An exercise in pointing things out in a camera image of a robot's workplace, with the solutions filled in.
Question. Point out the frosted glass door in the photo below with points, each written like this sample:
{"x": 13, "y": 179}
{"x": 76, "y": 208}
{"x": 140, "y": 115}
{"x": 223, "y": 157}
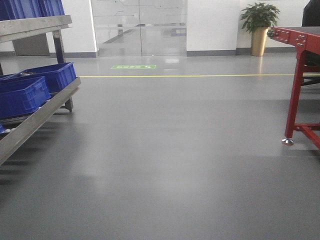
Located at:
{"x": 129, "y": 28}

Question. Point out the blue plastic crate rear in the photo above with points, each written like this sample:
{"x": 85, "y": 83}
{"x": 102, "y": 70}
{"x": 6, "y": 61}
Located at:
{"x": 57, "y": 76}

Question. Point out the blue plastic crate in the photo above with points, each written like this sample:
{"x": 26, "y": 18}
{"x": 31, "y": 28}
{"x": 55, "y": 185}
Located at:
{"x": 57, "y": 76}
{"x": 22, "y": 97}

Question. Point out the gold plant pot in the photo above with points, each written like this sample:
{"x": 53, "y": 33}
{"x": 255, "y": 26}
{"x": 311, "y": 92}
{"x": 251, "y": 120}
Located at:
{"x": 258, "y": 41}

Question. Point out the green potted plant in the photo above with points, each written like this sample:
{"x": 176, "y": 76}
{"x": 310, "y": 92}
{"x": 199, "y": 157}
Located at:
{"x": 259, "y": 15}

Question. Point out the blue plastic crate front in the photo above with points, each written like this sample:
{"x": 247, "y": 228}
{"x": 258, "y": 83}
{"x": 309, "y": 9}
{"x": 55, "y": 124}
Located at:
{"x": 22, "y": 97}

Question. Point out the steel shelving rack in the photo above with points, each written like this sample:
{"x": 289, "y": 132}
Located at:
{"x": 28, "y": 27}

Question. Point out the blue crates on top shelf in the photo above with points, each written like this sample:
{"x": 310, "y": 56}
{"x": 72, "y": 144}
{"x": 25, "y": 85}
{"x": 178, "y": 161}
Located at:
{"x": 24, "y": 9}

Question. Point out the red conveyor frame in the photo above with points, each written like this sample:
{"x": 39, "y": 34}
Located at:
{"x": 305, "y": 39}

